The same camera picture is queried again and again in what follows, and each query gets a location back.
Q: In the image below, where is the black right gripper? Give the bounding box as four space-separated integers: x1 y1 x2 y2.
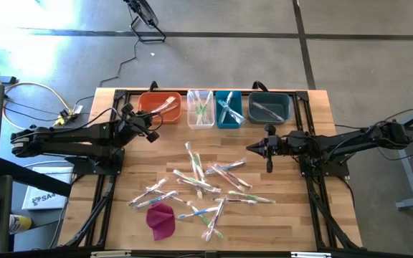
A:
246 124 304 173

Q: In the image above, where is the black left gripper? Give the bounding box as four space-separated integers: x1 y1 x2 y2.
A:
115 102 160 143

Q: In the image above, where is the purple toothbrush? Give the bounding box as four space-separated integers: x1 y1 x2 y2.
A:
216 161 254 188
251 101 286 122
145 186 194 206
175 180 215 191
201 196 228 242
212 196 258 206
128 177 168 207

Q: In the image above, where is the blue toothbrush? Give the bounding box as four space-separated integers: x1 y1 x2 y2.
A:
217 99 246 123
219 91 234 125
206 160 247 176
135 190 179 210
176 206 221 220
220 103 245 125

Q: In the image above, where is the green toothbrush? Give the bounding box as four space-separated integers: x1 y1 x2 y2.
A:
196 153 207 181
196 91 214 125
190 92 202 125
184 141 207 182
199 102 209 125
190 204 225 240
227 190 277 205
172 169 222 192

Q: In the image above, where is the orange plastic bin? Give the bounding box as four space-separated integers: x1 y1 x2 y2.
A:
138 92 184 125

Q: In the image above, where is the dark slate plastic bin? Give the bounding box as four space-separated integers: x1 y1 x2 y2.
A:
247 92 294 125

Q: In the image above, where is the clear plastic bin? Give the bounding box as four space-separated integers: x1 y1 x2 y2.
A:
186 90 215 130

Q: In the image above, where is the teal plastic bin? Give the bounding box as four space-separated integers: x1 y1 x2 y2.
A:
214 90 245 130

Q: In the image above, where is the yellow plug cluster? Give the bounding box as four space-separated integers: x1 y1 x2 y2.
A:
53 105 85 127

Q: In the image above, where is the magenta folded cloth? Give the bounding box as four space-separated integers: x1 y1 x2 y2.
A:
146 202 176 242

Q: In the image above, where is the black floor fan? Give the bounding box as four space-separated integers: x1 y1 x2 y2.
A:
123 0 167 44

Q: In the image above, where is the black side desk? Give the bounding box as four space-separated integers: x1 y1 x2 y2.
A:
0 157 74 254

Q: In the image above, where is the white printed box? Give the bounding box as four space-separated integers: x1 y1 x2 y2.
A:
21 166 75 211

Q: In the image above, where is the yellow can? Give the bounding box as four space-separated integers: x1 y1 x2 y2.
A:
9 214 33 235

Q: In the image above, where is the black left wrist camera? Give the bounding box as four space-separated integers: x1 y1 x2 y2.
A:
129 116 145 132

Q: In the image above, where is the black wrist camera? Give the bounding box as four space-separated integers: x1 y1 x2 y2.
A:
129 116 145 132
269 138 285 155

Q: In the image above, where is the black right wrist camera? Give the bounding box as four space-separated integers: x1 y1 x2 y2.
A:
269 138 285 155

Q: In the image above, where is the black fan power cable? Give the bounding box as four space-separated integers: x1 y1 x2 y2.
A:
98 38 140 89

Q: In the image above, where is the silver metal bracket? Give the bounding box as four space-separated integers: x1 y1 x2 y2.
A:
90 250 133 258
290 251 333 258

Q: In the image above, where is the yellow floor cable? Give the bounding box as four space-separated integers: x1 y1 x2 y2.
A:
0 59 77 129

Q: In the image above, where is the black floor cable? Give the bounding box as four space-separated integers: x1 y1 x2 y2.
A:
335 123 413 162

